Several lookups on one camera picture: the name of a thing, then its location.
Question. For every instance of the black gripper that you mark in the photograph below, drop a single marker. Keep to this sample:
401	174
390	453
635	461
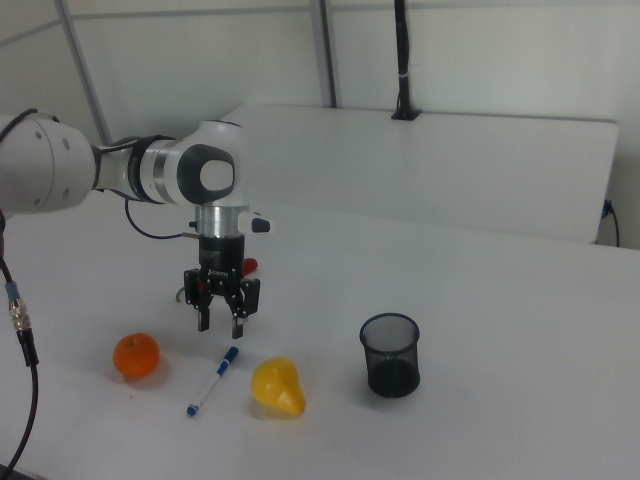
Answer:
221	255

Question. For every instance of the blue white marker pen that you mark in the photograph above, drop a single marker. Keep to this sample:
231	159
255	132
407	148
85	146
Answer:
215	377

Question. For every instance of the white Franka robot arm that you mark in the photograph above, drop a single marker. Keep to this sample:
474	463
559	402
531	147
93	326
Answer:
50	165

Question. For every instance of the black mesh pen cup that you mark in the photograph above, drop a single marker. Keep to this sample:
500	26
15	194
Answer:
394	370

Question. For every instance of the red chili pepper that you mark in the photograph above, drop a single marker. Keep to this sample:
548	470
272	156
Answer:
251	264

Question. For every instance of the yellow plastic fruit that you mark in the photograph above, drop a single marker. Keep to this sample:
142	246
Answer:
275	385

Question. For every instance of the orange fruit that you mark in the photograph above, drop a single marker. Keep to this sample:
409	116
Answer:
136	356

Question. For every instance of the white side table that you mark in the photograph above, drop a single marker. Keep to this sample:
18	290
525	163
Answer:
425	165

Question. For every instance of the black pole with base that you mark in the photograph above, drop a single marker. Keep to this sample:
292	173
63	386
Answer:
402	60

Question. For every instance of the grey partition frame post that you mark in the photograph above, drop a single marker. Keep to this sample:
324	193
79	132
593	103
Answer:
327	50
85	65

